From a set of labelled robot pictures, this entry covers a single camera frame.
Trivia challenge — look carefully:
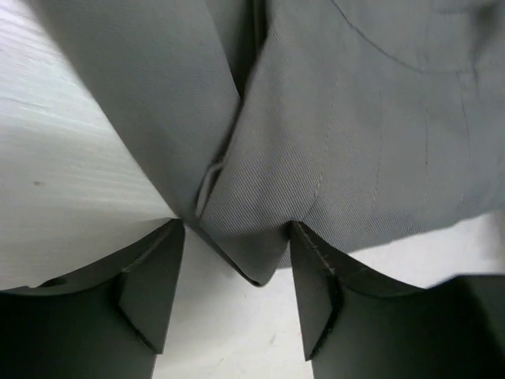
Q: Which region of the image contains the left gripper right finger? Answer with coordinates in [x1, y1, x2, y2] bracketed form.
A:
[290, 222, 504, 379]

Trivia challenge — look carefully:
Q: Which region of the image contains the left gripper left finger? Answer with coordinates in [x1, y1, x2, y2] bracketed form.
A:
[1, 220, 185, 379]

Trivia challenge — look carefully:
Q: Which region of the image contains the grey pleated skirt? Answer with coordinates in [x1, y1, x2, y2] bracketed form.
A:
[30, 1, 504, 285]

